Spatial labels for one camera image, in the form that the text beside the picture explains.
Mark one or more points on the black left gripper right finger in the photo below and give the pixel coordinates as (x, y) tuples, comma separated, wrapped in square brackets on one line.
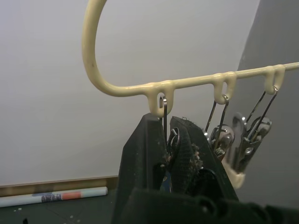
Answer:
[(203, 158)]

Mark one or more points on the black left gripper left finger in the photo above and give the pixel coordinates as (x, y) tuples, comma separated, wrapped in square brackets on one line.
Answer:
[(140, 144)]

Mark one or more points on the chrome metal sock clip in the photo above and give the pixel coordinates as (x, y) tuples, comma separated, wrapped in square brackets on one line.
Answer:
[(174, 140), (224, 137), (247, 149)]

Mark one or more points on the cream coated clip hanger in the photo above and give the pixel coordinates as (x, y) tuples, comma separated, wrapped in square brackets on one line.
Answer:
[(88, 46)]

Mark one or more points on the rolled white paper poster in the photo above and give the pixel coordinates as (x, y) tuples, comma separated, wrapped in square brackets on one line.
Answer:
[(70, 194)]

